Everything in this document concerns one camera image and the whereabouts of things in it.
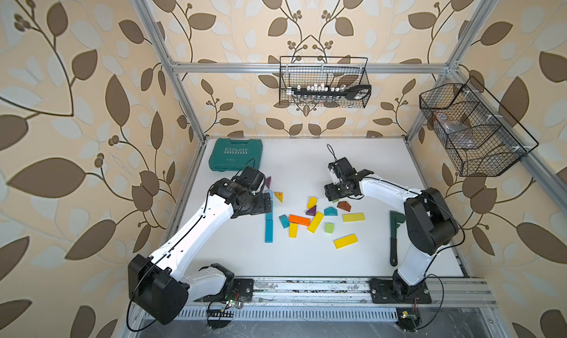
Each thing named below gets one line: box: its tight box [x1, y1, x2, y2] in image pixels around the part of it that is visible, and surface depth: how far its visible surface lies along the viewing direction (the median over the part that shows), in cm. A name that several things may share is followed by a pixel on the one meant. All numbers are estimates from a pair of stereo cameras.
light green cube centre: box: [324, 222, 335, 234], surface depth 91 cm
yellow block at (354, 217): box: [342, 212, 366, 223], surface depth 94 cm
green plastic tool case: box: [208, 138, 264, 172], surface depth 111 cm
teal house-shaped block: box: [323, 206, 339, 217], surface depth 95 cm
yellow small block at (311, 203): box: [306, 196, 319, 210], surface depth 98 cm
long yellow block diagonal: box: [307, 211, 325, 234], surface depth 93 cm
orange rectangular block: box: [288, 214, 311, 227], surface depth 93 cm
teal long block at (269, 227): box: [265, 213, 274, 243], surface depth 91 cm
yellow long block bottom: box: [332, 233, 359, 250], surface depth 88 cm
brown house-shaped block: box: [336, 200, 352, 212], surface depth 96 cm
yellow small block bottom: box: [288, 222, 298, 239], surface depth 90 cm
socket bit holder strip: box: [287, 82, 372, 100], surface depth 83 cm
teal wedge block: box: [278, 214, 291, 229], surface depth 93 cm
